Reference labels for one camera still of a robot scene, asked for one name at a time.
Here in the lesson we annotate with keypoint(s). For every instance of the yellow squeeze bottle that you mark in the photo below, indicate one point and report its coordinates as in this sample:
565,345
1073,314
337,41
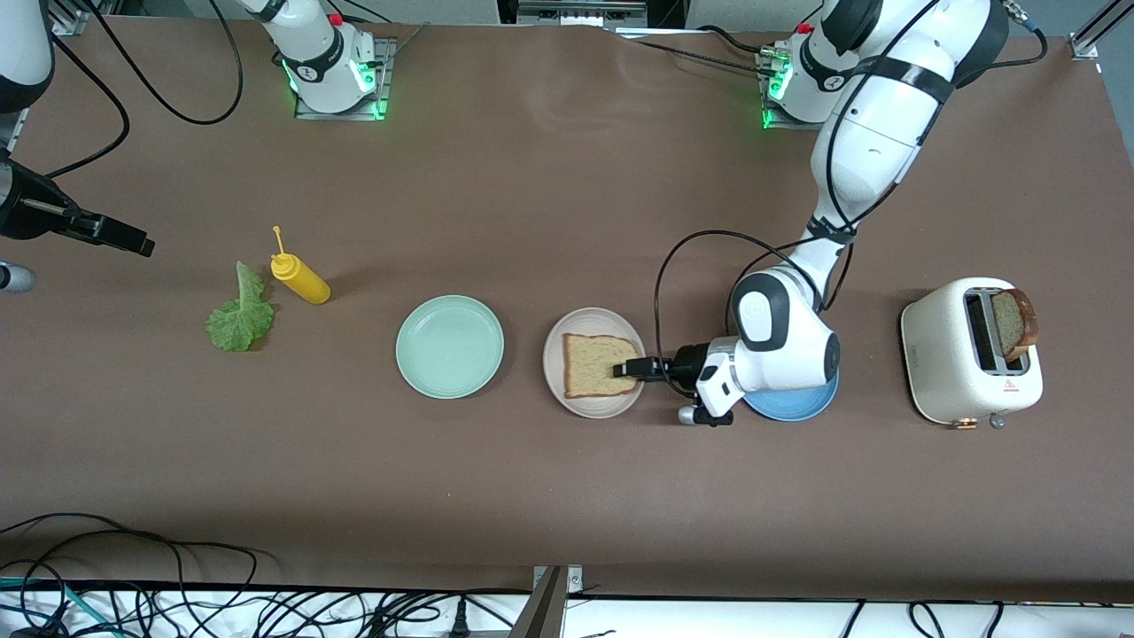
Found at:
306,283

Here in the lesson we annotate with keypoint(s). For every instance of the silver post foot bracket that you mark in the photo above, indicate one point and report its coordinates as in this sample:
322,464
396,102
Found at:
574,580

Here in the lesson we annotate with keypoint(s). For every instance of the black power plug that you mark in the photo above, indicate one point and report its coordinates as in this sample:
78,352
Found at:
460,618

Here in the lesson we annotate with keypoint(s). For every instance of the dark crust bread slice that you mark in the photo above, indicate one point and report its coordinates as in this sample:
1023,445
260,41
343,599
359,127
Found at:
1010,323

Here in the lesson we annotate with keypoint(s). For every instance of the blue plate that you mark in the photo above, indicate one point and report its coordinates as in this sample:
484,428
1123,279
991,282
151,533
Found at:
797,408

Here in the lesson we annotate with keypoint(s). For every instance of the grey aluminium camera post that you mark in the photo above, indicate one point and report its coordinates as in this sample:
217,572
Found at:
542,611

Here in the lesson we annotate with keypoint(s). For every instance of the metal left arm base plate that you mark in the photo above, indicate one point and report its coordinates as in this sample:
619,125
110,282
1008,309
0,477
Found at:
775,120

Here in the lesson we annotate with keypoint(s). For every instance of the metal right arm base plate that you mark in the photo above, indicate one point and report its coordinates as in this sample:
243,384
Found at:
384,84

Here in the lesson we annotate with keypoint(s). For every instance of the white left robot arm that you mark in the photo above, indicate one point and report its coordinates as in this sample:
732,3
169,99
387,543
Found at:
886,133

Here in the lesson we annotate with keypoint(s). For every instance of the mint green plate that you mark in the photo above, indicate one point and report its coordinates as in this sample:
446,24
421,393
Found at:
450,347

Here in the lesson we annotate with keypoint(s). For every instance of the beige plate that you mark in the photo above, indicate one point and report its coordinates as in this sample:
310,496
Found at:
554,359

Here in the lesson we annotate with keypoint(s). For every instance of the green lettuce leaf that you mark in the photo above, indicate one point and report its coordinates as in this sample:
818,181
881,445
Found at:
239,323

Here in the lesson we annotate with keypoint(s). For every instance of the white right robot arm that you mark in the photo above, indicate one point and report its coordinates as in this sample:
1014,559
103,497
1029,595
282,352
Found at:
332,89

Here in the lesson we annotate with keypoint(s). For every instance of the silver aluminium frame strut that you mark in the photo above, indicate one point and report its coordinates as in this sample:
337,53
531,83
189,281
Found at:
84,16
1094,40

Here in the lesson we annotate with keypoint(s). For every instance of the cream white toaster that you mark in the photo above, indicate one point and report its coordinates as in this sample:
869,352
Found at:
939,354

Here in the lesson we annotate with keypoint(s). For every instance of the brown table cover sheet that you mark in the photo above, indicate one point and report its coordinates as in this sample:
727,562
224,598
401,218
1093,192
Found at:
567,221

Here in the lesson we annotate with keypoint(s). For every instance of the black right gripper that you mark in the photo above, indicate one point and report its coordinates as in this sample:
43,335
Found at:
27,213

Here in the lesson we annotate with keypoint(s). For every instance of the light wheat bread slice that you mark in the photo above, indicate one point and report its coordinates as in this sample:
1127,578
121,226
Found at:
589,363

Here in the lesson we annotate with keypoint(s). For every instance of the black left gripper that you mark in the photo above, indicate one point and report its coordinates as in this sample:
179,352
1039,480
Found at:
684,364

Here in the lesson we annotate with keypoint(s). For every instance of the grey metal frame piece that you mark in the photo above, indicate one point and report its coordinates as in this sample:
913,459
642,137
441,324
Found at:
580,13

